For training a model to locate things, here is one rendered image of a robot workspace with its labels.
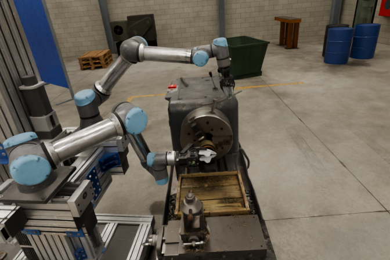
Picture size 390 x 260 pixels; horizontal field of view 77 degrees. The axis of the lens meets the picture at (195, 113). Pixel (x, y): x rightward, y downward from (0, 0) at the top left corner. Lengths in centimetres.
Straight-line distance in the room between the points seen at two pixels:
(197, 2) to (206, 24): 96
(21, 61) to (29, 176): 62
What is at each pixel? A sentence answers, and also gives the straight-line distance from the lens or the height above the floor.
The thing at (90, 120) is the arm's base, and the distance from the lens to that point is 156.
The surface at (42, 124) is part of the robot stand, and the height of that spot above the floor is 134.
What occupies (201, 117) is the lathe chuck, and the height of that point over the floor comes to 123.
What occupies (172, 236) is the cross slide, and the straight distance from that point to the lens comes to 111.
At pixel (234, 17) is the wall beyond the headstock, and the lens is 1136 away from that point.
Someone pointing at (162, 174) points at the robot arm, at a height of 100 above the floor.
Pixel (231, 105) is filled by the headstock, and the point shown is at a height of 122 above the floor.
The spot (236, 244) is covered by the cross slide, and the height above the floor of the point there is 97.
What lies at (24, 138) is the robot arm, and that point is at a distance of 116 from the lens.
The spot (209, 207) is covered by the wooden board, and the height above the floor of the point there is 89.
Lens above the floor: 183
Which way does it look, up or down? 25 degrees down
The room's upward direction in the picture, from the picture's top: 5 degrees counter-clockwise
